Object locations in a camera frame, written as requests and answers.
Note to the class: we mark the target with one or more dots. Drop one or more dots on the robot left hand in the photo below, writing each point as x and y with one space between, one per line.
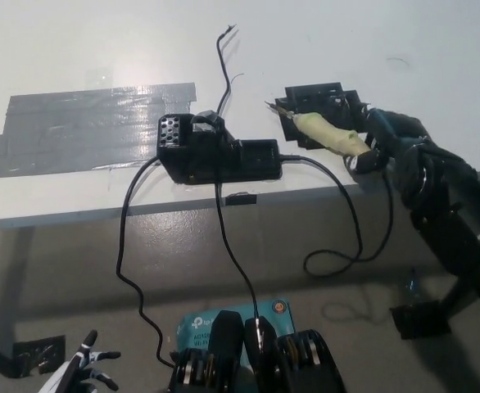
74 368

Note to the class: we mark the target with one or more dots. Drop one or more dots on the clear plastic scrap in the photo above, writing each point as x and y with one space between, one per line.
412 282

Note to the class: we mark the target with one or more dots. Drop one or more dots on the black floor tape patch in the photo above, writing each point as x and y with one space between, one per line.
45 352
412 323

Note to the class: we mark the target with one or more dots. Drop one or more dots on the black robot torso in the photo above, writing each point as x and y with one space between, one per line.
223 348

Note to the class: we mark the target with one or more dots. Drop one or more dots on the black soldering station base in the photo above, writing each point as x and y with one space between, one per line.
211 161

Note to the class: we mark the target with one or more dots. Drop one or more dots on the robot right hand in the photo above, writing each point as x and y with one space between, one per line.
395 129

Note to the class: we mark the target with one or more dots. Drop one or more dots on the teal router box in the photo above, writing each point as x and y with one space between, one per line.
195 331

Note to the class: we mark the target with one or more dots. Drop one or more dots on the tape-wrapped soldering iron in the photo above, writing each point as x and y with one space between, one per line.
326 133

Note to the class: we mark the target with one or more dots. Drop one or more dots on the black iron holder pad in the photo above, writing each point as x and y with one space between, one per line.
318 96

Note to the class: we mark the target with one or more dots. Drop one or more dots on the grey duct tape patch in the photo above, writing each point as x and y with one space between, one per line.
80 129

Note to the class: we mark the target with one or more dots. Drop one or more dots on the small black tape strip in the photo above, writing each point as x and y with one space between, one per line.
240 199

